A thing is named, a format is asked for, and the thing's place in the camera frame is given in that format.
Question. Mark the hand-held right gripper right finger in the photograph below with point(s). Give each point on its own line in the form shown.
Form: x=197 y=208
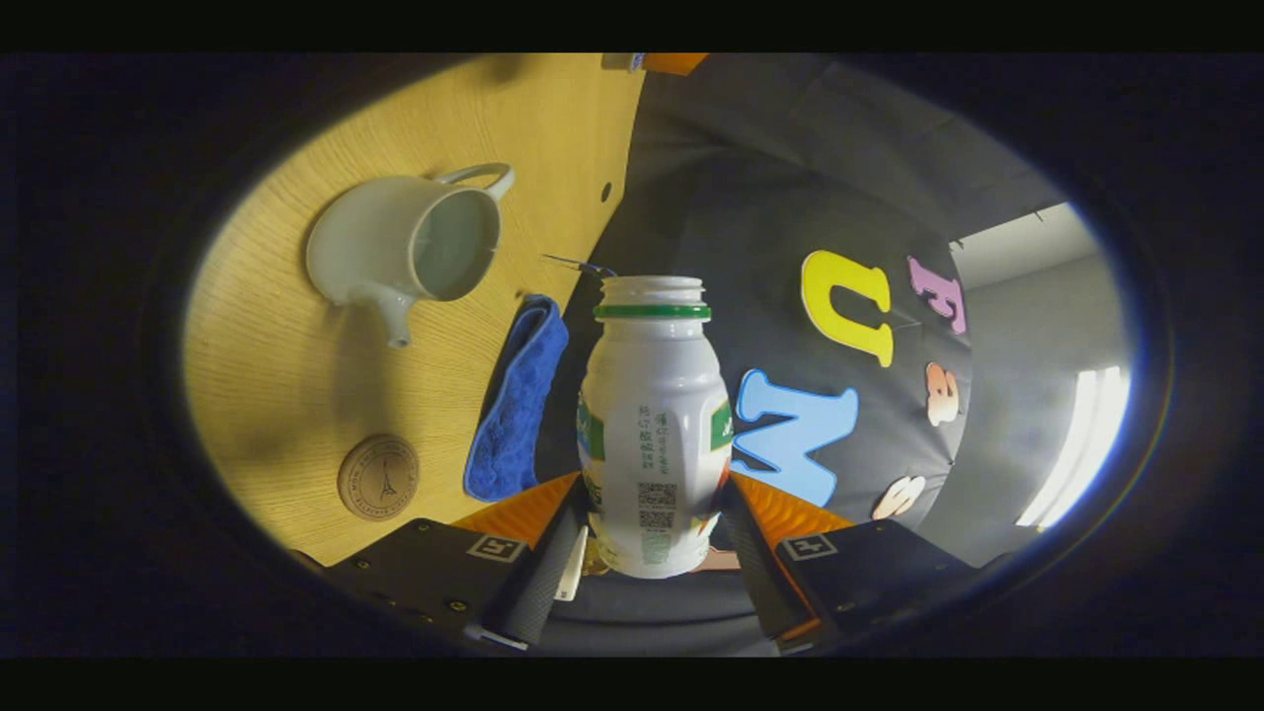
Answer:
x=755 y=573

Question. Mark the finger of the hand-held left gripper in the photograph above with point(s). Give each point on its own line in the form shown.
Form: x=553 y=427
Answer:
x=676 y=63

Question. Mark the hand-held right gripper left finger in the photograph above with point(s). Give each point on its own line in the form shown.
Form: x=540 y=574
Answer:
x=548 y=573

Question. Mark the white water bottle green label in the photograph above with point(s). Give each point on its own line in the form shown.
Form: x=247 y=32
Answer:
x=652 y=415

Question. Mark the round wooden coaster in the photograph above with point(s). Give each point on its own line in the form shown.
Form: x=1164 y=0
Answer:
x=378 y=478

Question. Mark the white teacup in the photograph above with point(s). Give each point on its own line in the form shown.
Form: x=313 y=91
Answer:
x=365 y=247

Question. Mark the black backdrop cloth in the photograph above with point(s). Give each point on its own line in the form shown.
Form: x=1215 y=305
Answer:
x=711 y=197

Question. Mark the blue towel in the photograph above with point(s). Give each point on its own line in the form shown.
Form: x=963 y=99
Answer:
x=518 y=405

